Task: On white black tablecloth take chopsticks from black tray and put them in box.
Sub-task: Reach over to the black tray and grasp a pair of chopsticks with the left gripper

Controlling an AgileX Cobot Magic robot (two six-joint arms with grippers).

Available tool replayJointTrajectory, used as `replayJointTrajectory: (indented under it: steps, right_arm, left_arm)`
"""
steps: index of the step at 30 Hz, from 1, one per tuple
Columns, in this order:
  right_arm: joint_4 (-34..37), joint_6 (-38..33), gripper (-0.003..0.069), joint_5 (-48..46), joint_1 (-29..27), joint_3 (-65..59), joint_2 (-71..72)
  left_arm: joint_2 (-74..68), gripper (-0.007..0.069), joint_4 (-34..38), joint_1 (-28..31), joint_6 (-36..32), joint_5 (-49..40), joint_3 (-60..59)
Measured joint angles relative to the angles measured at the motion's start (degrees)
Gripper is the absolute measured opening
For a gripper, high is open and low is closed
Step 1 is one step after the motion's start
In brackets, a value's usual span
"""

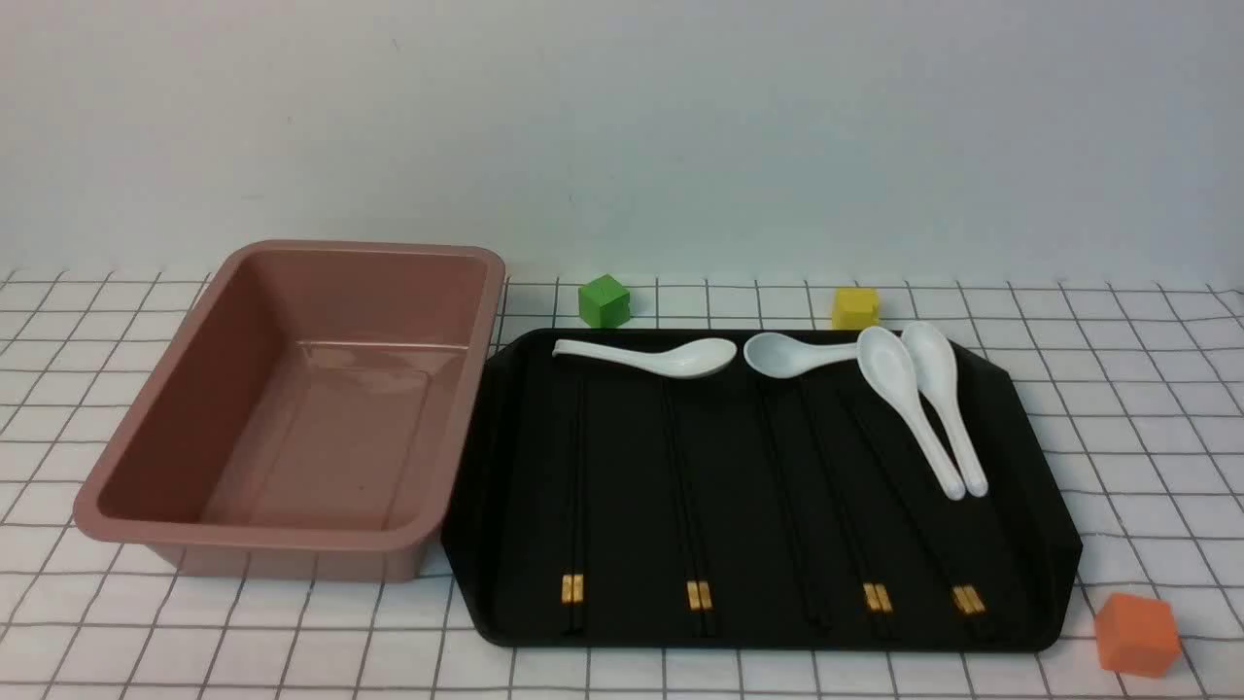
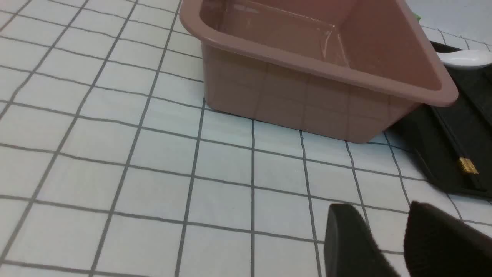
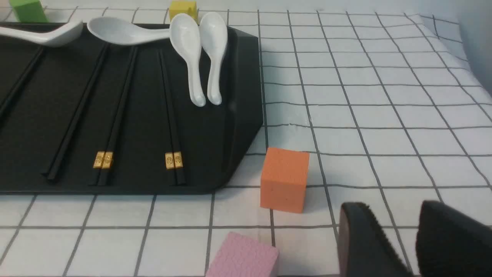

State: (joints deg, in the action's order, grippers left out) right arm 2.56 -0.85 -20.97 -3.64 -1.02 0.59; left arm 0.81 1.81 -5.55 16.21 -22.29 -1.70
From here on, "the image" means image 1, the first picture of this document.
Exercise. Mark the orange cube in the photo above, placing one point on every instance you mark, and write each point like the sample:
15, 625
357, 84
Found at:
1136, 635

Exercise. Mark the black plastic tray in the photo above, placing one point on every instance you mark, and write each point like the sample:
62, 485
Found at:
778, 575

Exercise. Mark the white spoon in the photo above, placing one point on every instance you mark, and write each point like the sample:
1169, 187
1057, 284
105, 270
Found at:
937, 376
782, 356
888, 368
696, 359

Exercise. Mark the white spoon far left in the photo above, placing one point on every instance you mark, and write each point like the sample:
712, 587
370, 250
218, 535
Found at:
696, 359

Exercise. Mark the white grid tablecloth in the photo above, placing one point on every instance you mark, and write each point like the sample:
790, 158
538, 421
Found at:
1134, 390

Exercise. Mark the white spoon far right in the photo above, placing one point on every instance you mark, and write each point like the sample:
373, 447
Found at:
937, 376

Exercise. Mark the yellow cube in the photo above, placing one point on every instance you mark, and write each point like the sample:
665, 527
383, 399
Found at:
855, 308

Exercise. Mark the green cube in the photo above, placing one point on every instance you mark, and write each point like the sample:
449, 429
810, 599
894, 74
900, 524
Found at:
604, 303

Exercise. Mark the pink plastic bin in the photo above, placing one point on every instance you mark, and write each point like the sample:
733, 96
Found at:
308, 418

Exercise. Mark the black chopstick gold band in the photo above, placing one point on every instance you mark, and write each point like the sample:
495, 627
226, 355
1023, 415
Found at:
909, 478
566, 599
687, 541
843, 515
908, 577
833, 422
577, 606
709, 613

